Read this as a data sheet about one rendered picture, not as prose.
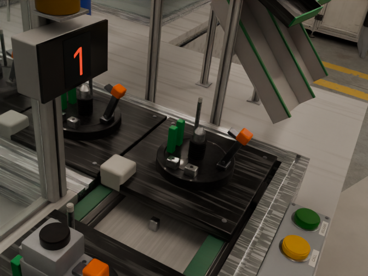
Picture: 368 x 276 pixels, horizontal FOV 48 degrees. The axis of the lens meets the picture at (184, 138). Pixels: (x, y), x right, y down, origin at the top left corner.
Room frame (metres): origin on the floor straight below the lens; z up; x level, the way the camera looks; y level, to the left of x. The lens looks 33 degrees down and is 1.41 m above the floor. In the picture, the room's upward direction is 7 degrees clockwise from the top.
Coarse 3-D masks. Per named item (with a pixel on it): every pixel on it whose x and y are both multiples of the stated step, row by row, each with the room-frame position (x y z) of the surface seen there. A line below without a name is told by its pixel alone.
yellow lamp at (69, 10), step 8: (40, 0) 0.44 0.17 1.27; (48, 0) 0.44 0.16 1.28; (56, 0) 0.44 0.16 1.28; (64, 0) 0.45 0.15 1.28; (72, 0) 0.45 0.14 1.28; (40, 8) 0.44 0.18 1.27; (48, 8) 0.44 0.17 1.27; (56, 8) 0.44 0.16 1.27; (64, 8) 0.45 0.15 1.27; (72, 8) 0.45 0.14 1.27
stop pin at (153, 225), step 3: (153, 216) 0.48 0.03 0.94; (153, 219) 0.48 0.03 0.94; (156, 219) 0.48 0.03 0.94; (159, 219) 0.48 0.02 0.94; (150, 222) 0.47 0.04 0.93; (153, 222) 0.47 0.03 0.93; (156, 222) 0.47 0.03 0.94; (159, 222) 0.48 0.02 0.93; (150, 225) 0.47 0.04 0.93; (153, 225) 0.47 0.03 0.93; (156, 225) 0.47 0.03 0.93; (150, 228) 0.47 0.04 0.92; (153, 228) 0.47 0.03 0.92; (156, 228) 0.47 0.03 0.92; (156, 231) 0.47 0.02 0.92
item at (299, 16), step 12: (264, 0) 0.78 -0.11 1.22; (276, 0) 0.77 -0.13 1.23; (288, 0) 0.85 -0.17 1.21; (300, 0) 0.88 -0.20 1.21; (312, 0) 0.86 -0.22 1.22; (276, 12) 0.77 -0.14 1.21; (288, 12) 0.75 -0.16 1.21; (300, 12) 0.83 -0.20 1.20; (312, 12) 0.81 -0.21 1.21; (288, 24) 0.75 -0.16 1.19
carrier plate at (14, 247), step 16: (80, 224) 0.41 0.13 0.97; (16, 240) 0.37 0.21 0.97; (96, 240) 0.39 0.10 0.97; (112, 240) 0.39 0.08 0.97; (0, 256) 0.34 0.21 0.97; (112, 256) 0.37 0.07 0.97; (128, 256) 0.37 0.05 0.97; (144, 256) 0.37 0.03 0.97; (0, 272) 0.32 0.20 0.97; (128, 272) 0.34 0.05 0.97; (144, 272) 0.35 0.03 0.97; (160, 272) 0.35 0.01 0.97; (176, 272) 0.35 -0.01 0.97
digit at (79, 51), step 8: (88, 32) 0.47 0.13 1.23; (72, 40) 0.45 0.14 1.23; (80, 40) 0.46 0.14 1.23; (88, 40) 0.47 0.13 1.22; (64, 48) 0.44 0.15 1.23; (72, 48) 0.45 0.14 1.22; (80, 48) 0.46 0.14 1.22; (88, 48) 0.47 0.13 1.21; (64, 56) 0.43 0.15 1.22; (72, 56) 0.45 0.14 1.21; (80, 56) 0.46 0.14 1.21; (88, 56) 0.47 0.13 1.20; (64, 64) 0.43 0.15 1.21; (72, 64) 0.45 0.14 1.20; (80, 64) 0.46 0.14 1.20; (88, 64) 0.47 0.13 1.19; (72, 72) 0.45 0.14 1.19; (80, 72) 0.46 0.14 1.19; (88, 72) 0.47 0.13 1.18; (72, 80) 0.45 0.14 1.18; (80, 80) 0.46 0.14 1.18
